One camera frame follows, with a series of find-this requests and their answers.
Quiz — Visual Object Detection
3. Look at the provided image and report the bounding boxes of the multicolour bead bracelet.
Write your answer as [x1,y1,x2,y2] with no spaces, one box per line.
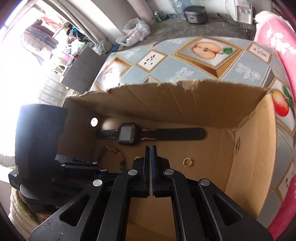
[97,145,127,172]

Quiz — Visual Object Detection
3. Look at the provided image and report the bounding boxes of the pink strap digital watch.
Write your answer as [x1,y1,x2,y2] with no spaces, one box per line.
[96,123,206,146]

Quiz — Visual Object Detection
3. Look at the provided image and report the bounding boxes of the grey cabinet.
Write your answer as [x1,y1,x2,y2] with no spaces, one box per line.
[61,47,108,94]

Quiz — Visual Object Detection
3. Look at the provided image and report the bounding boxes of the brown cardboard box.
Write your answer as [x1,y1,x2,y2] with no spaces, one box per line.
[50,81,276,240]

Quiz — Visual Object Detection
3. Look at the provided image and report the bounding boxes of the hanging clothes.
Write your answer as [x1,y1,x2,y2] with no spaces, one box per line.
[21,17,89,54]

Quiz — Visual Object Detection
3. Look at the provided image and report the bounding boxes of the grey curtain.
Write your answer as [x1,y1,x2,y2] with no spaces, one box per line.
[43,0,139,46]

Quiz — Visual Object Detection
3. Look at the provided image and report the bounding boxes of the white plastic bag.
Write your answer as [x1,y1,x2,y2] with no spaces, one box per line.
[116,18,151,47]

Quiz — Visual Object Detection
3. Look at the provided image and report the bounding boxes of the fruit pattern tablecloth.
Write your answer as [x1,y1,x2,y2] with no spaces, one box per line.
[91,37,275,91]

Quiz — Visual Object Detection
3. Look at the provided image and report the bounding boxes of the grey rice cooker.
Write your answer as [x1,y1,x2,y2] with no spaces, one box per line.
[184,6,208,25]

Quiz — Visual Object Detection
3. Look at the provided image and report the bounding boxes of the pink floral blanket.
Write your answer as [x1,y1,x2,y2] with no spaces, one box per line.
[254,11,295,240]

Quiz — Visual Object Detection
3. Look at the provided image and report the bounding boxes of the white water dispenser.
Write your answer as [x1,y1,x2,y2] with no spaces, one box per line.
[234,0,253,25]

